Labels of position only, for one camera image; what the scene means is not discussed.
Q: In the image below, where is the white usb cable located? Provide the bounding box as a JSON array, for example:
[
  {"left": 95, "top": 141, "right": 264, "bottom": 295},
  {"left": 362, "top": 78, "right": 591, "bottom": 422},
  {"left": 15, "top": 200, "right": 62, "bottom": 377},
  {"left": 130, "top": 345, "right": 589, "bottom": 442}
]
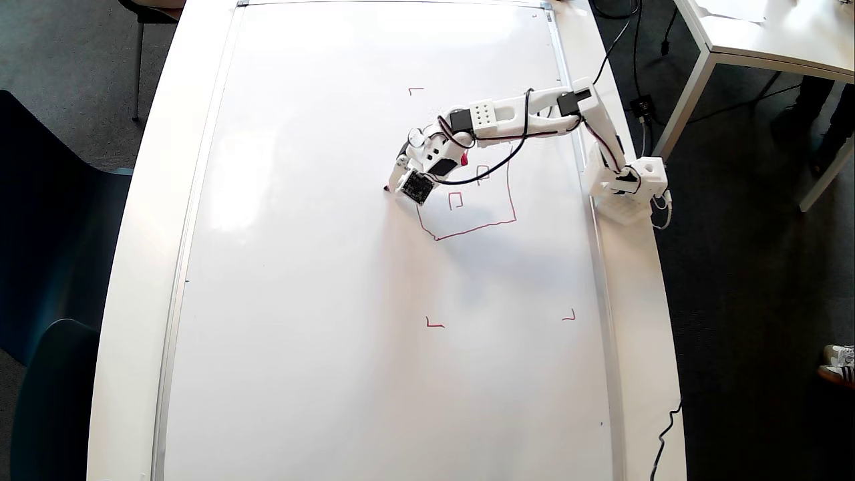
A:
[{"left": 651, "top": 189, "right": 673, "bottom": 230}]

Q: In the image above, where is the person in dark trousers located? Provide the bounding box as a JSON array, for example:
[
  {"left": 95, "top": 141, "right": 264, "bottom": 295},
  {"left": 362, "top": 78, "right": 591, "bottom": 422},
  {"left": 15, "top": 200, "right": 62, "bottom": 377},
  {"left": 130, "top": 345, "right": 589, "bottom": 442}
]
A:
[{"left": 770, "top": 75, "right": 855, "bottom": 178}]

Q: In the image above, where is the black wrist camera board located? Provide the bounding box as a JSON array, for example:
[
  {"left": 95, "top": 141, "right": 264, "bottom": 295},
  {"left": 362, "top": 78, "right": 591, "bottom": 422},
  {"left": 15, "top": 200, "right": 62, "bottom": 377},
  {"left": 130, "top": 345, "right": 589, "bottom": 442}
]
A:
[{"left": 399, "top": 170, "right": 436, "bottom": 206}]

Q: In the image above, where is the dark blue chair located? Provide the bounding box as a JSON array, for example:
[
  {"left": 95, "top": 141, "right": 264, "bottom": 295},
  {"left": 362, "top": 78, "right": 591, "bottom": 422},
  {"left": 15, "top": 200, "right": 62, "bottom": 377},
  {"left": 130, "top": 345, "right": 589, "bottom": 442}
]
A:
[
  {"left": 9, "top": 319, "right": 102, "bottom": 481},
  {"left": 0, "top": 90, "right": 136, "bottom": 369}
]

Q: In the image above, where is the black cable on table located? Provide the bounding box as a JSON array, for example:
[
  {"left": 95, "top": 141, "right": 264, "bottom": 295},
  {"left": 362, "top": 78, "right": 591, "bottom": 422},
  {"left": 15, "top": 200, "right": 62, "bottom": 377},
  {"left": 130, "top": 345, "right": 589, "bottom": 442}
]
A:
[{"left": 650, "top": 399, "right": 683, "bottom": 481}]

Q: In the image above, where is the black camera cable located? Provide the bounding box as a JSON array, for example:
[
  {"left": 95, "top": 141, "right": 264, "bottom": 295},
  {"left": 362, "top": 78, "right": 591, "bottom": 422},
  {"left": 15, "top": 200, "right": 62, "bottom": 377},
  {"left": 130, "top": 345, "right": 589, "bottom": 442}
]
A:
[{"left": 427, "top": 0, "right": 642, "bottom": 186}]

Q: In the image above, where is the black metal leg chair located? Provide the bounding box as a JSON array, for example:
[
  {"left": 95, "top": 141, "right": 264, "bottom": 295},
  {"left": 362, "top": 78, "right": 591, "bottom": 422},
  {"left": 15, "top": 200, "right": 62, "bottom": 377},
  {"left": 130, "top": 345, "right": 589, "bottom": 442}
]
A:
[{"left": 118, "top": 0, "right": 186, "bottom": 125}]

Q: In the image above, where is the large white whiteboard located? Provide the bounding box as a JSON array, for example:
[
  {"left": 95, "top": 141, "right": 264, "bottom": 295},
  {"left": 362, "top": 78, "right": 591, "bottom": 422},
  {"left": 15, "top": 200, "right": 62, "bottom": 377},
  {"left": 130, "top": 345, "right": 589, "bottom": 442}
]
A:
[{"left": 150, "top": 0, "right": 627, "bottom": 481}]

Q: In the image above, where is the red whiteboard marker pen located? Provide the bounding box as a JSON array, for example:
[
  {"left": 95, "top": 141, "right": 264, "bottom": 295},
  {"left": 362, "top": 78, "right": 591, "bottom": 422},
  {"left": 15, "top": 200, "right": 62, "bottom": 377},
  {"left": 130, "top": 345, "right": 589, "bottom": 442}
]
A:
[{"left": 383, "top": 152, "right": 470, "bottom": 194}]

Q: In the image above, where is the black power cable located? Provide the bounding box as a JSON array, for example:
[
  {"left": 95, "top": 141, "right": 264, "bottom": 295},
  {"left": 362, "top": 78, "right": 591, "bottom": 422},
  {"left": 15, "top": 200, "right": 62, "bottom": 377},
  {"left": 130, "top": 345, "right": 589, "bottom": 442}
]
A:
[{"left": 631, "top": 0, "right": 647, "bottom": 101}]

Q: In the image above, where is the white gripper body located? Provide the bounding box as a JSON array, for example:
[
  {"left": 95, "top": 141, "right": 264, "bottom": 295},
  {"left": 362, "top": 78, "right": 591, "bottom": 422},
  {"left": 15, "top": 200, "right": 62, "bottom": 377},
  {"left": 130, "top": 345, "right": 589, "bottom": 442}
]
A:
[{"left": 407, "top": 128, "right": 472, "bottom": 180}]

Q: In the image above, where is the white side table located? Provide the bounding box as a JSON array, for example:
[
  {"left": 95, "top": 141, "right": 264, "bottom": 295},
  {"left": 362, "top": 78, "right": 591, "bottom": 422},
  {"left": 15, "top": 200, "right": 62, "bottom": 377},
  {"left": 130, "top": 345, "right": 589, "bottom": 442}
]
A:
[{"left": 651, "top": 0, "right": 855, "bottom": 214}]

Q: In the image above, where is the black cable with plug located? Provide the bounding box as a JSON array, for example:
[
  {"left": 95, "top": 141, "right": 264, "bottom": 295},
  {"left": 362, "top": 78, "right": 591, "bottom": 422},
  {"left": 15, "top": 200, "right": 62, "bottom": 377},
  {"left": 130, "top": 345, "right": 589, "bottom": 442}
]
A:
[{"left": 661, "top": 7, "right": 679, "bottom": 58}]

